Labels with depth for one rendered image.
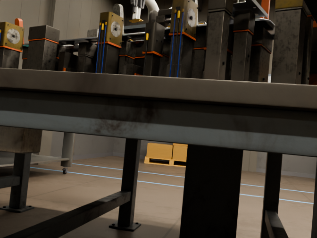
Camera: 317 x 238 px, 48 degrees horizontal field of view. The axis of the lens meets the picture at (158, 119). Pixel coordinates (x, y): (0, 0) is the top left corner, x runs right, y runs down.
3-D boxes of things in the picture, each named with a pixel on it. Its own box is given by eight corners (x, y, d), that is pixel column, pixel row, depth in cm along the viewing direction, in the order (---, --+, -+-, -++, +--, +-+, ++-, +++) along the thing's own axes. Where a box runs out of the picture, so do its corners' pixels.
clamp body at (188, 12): (155, 102, 114) (166, -5, 116) (174, 106, 124) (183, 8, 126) (173, 102, 111) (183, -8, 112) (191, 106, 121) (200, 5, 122)
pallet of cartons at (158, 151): (202, 166, 759) (205, 135, 761) (197, 169, 672) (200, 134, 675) (149, 160, 786) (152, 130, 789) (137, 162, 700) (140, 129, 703)
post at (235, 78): (226, 105, 107) (234, 10, 108) (232, 106, 111) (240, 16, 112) (242, 105, 104) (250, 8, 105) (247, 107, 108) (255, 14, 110)
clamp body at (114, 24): (84, 100, 136) (93, 10, 138) (104, 104, 146) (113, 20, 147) (96, 100, 132) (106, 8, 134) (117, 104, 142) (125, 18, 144)
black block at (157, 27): (131, 102, 125) (139, 20, 127) (147, 106, 134) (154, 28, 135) (143, 103, 123) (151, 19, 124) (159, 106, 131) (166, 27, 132)
